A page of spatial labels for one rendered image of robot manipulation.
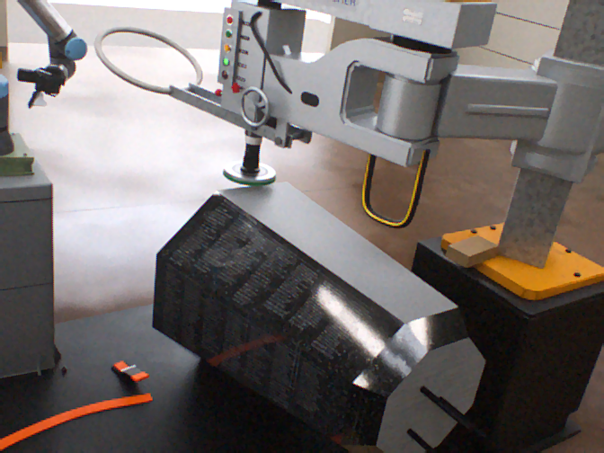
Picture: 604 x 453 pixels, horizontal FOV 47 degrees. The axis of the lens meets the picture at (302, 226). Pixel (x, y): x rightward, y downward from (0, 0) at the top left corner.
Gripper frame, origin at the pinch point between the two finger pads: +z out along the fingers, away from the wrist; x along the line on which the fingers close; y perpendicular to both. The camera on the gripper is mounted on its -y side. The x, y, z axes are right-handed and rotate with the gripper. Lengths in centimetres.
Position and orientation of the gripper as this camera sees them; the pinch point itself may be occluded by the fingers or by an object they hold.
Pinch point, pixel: (30, 89)
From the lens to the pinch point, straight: 277.3
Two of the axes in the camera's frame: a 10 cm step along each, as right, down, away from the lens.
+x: -3.1, 8.4, 4.4
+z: 0.0, 4.6, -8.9
